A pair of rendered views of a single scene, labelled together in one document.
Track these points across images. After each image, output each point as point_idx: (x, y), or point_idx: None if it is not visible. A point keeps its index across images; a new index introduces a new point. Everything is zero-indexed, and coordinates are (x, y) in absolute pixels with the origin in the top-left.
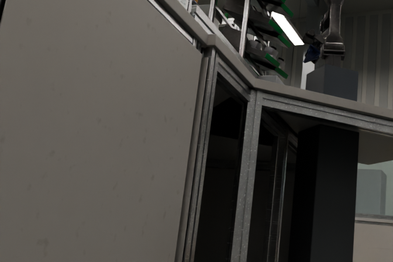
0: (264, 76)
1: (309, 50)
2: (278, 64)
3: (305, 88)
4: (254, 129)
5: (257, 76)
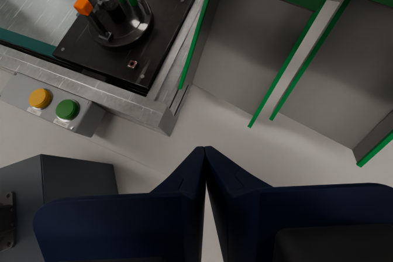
0: (9, 80)
1: (245, 207)
2: None
3: (69, 158)
4: None
5: (14, 71)
